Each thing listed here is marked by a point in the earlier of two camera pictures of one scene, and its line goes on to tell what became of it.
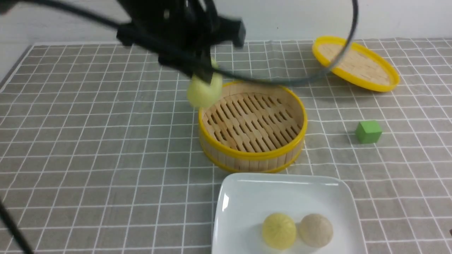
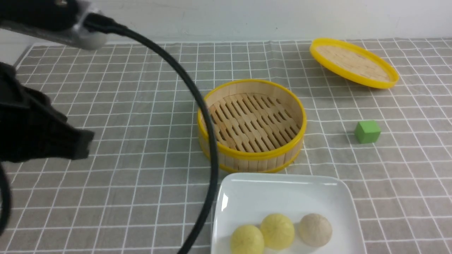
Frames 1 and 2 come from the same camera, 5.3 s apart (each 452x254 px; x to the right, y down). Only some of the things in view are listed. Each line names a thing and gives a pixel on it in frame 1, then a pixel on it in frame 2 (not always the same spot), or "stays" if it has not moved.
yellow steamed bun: x=279 y=231 stays
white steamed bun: x=315 y=230 stays
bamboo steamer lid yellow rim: x=360 y=66 stays
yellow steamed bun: x=202 y=94 -> x=247 y=239
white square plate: x=244 y=200 stays
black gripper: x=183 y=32 -> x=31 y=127
